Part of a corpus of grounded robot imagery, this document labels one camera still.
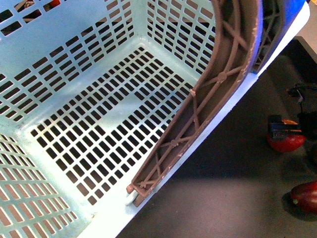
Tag red yellow apple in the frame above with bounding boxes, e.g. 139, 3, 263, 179
266, 119, 306, 153

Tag dark purple eggplant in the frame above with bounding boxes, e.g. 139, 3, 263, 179
290, 181, 317, 214

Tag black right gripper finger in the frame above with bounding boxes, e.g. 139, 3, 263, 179
268, 115, 301, 141

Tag light blue plastic basket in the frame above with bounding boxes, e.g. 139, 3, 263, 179
0, 0, 310, 238

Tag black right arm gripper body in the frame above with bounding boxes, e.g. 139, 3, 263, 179
287, 83, 317, 171

